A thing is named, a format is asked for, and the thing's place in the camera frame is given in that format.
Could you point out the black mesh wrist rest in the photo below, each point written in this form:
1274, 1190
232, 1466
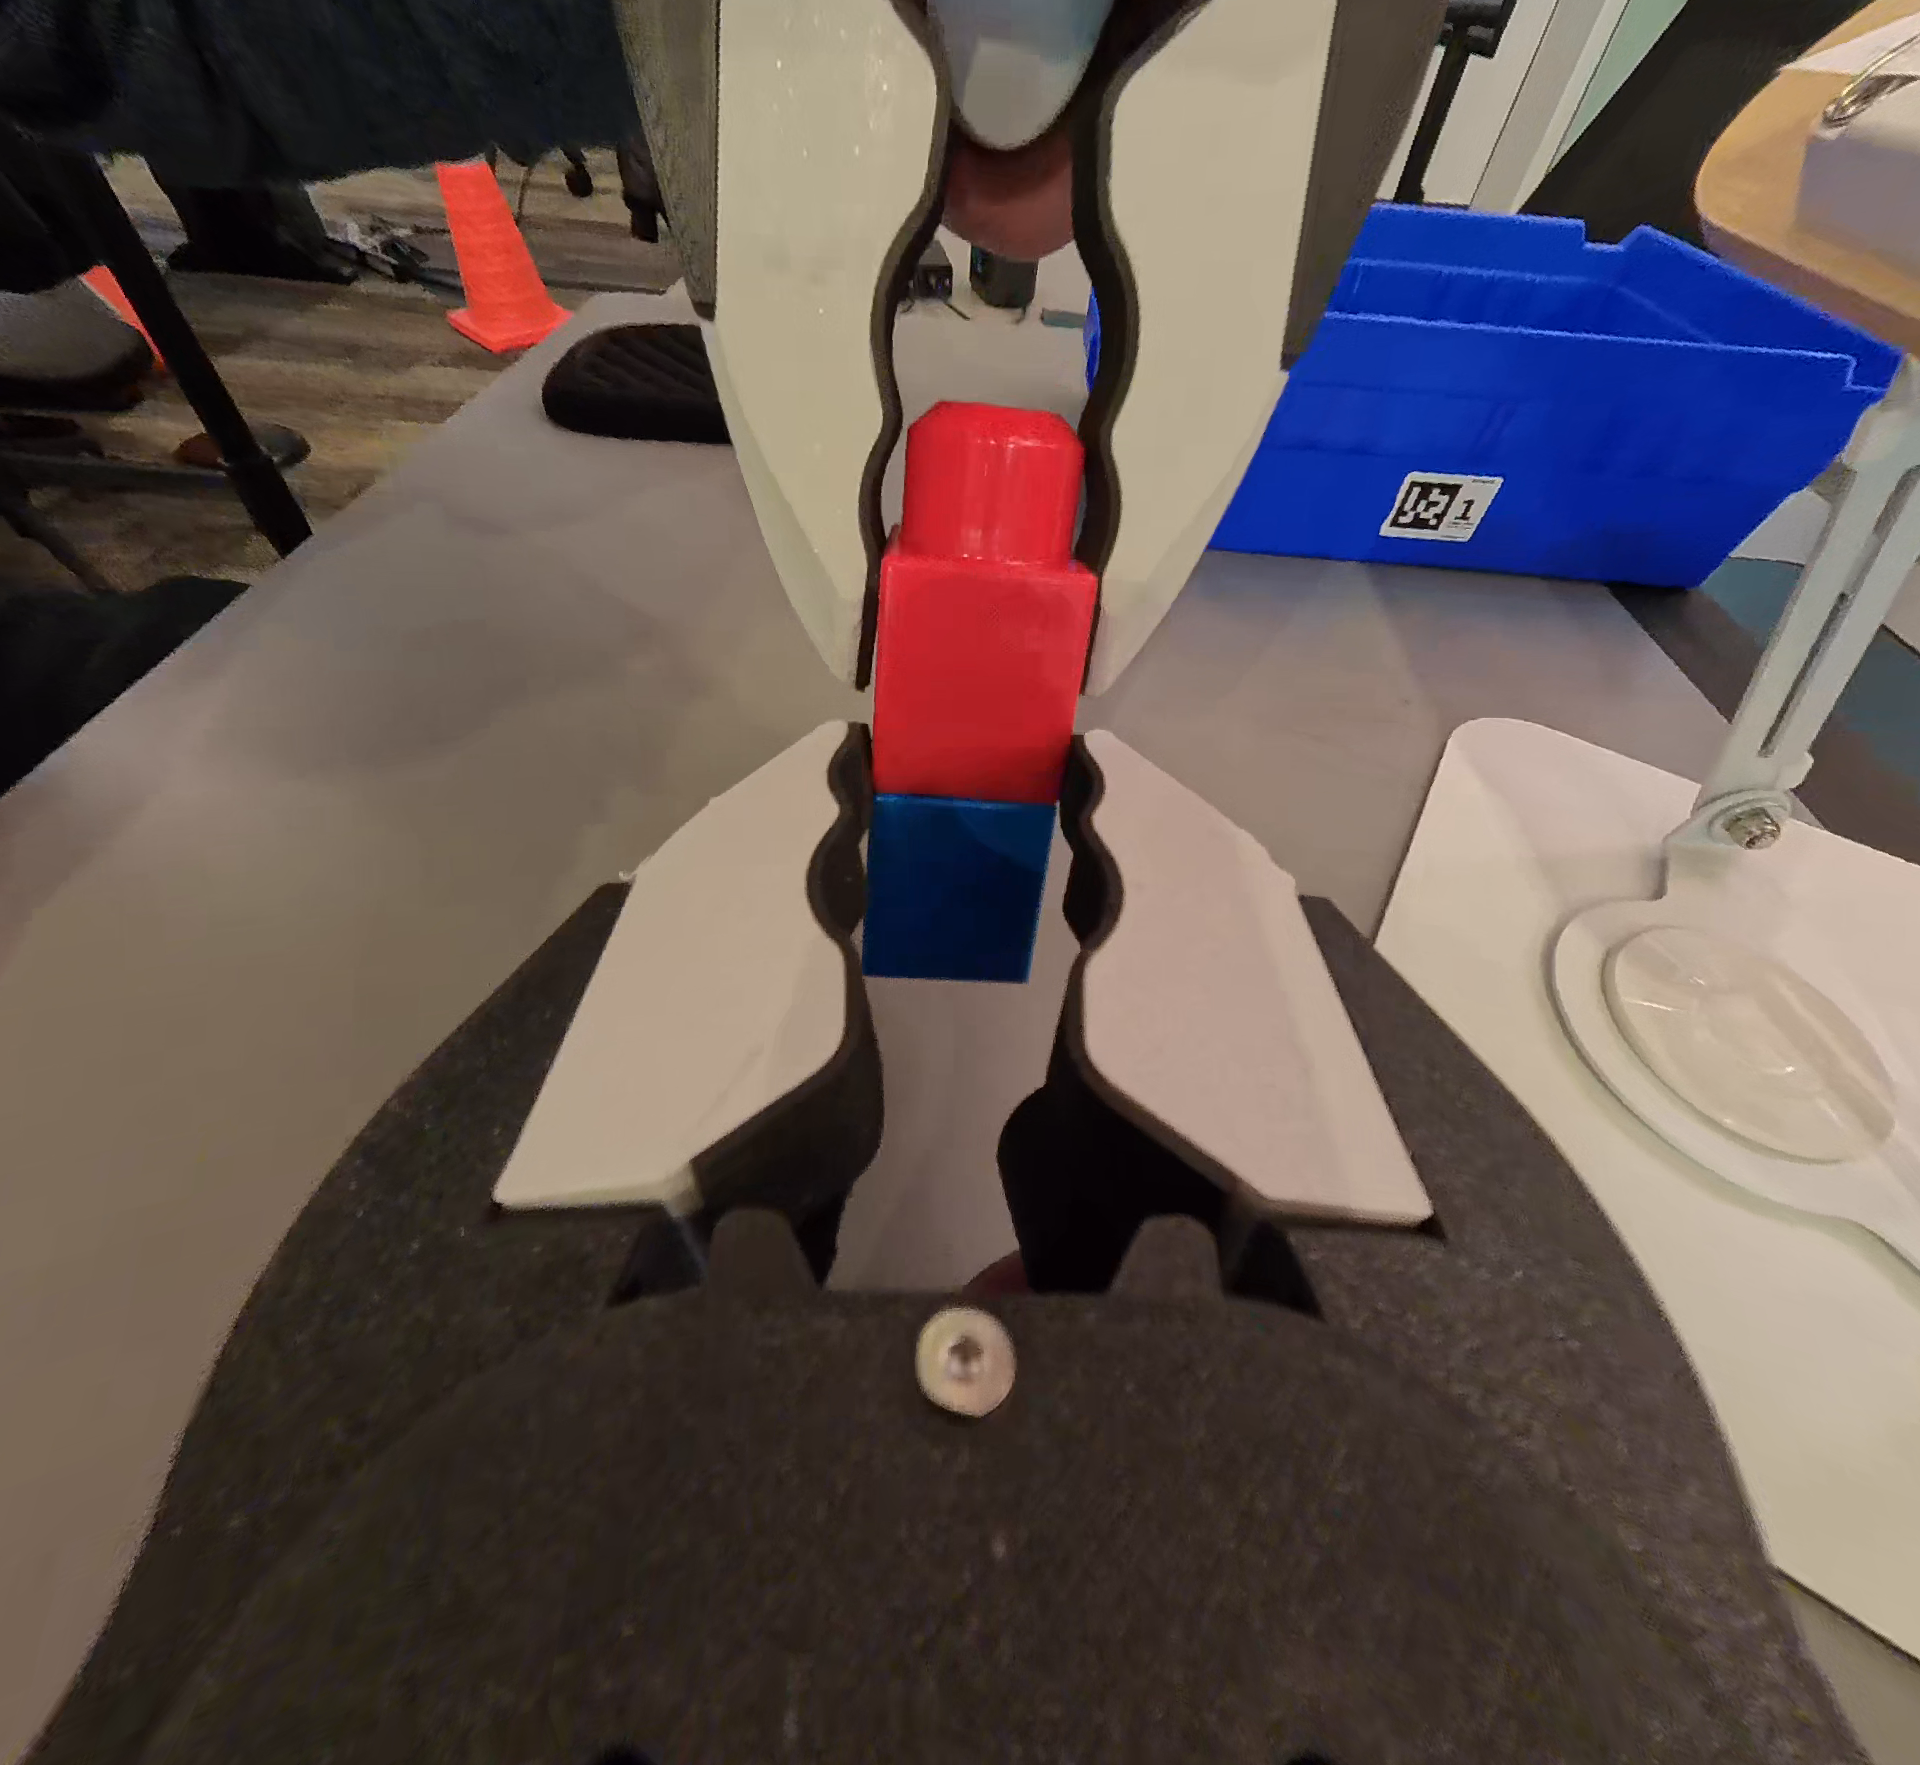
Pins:
631, 385

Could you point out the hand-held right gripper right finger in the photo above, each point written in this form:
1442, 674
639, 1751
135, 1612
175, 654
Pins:
1237, 1029

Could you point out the red building block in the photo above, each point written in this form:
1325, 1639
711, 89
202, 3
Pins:
974, 655

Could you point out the grey desk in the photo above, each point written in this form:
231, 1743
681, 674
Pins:
375, 820

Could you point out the white base board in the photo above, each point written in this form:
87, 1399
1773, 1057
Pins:
1500, 970

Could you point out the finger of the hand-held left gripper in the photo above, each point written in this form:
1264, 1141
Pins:
795, 220
1214, 220

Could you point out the blue building block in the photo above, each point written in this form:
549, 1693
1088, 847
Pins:
952, 895

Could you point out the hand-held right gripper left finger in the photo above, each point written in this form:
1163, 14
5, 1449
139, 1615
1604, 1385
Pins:
690, 1029

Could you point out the orange traffic cone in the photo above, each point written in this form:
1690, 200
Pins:
502, 265
129, 309

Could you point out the blue tagged plastic bin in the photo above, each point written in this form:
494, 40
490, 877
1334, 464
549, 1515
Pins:
1575, 415

